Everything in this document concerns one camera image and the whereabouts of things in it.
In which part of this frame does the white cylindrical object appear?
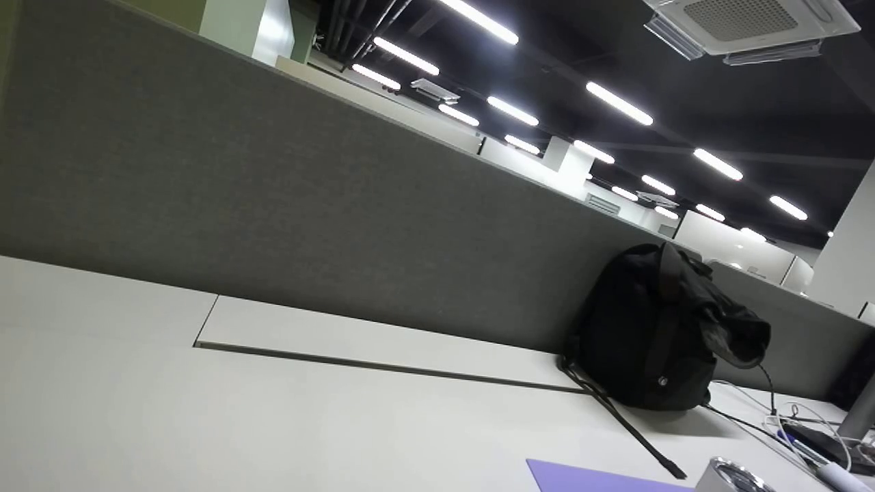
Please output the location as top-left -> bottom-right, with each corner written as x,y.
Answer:
813,460 -> 875,492

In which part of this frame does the purple mat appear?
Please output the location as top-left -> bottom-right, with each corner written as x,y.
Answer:
525,456 -> 698,492

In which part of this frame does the white office cabinet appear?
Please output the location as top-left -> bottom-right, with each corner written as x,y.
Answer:
673,210 -> 817,295

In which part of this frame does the grey fabric desk partition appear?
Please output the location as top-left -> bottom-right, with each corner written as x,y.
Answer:
0,0 -> 871,399

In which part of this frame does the wide white column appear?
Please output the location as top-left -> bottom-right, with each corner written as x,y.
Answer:
803,161 -> 875,321

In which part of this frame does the grey monitor stand post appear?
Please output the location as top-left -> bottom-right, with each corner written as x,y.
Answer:
837,369 -> 875,444

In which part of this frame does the flat black desk device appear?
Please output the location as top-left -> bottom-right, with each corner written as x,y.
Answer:
780,419 -> 856,467

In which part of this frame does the white ceiling air conditioner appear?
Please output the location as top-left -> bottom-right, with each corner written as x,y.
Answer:
640,0 -> 863,68

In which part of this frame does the black backpack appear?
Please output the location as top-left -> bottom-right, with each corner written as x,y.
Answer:
558,240 -> 774,481

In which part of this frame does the white square pillar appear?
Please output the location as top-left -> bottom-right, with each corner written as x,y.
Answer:
197,0 -> 298,68

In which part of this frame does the thin black cable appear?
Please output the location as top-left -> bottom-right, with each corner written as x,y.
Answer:
752,362 -> 785,421

